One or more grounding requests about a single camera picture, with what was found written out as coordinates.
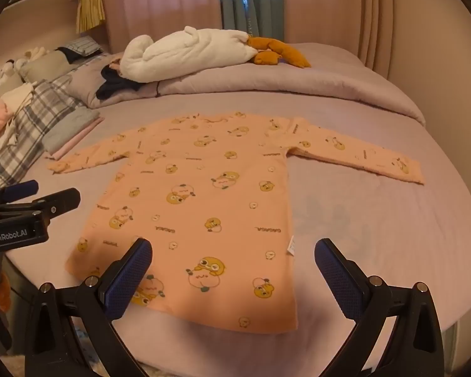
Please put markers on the pink bed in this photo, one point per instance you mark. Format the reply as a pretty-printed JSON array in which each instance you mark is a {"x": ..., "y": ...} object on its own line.
[{"x": 376, "y": 224}]

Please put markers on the pink curtain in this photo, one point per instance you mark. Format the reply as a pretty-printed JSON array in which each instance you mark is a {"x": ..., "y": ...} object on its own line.
[
  {"x": 161, "y": 4},
  {"x": 329, "y": 4}
]

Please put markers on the folded grey garment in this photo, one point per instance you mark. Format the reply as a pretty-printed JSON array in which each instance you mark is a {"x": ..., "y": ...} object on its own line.
[{"x": 70, "y": 125}]

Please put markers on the grey pillow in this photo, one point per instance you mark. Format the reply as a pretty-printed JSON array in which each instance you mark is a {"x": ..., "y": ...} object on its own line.
[{"x": 47, "y": 65}]

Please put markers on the orange cartoon print shirt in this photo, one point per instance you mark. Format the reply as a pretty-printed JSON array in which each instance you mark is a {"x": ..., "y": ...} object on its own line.
[{"x": 219, "y": 204}]

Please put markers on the blue striped pillow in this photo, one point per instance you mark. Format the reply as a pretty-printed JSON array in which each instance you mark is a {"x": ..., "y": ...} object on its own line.
[{"x": 82, "y": 44}]

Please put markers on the grey plaid cloth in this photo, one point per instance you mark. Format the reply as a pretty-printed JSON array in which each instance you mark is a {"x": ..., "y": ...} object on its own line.
[{"x": 31, "y": 125}]

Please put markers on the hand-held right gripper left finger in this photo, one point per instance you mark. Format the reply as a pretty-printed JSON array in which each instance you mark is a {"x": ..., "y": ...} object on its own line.
[{"x": 129, "y": 279}]

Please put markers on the yellow fringed cloth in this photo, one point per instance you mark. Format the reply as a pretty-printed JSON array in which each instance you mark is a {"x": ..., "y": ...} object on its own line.
[{"x": 90, "y": 10}]

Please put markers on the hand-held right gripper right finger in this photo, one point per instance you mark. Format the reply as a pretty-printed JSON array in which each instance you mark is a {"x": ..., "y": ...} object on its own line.
[{"x": 337, "y": 279}]

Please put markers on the white plush goose toy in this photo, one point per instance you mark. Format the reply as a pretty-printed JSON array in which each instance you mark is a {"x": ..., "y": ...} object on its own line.
[{"x": 188, "y": 55}]

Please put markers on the cream garment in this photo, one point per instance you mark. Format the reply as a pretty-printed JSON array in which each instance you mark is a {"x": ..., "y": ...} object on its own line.
[{"x": 13, "y": 96}]

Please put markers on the teal curtain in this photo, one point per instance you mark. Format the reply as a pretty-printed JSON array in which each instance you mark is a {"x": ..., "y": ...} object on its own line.
[{"x": 235, "y": 0}]

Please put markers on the small plush toy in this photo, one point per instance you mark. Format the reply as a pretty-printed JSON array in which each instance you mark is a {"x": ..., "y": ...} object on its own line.
[{"x": 6, "y": 70}]

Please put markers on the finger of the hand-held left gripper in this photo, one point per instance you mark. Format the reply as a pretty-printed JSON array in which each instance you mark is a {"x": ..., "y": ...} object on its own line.
[
  {"x": 21, "y": 189},
  {"x": 62, "y": 200}
]

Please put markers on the dark navy garment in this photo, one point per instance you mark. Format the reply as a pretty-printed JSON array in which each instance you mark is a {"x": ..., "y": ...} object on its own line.
[{"x": 114, "y": 84}]

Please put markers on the pink duvet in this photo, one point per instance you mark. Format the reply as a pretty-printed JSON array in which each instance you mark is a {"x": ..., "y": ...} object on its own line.
[{"x": 298, "y": 82}]

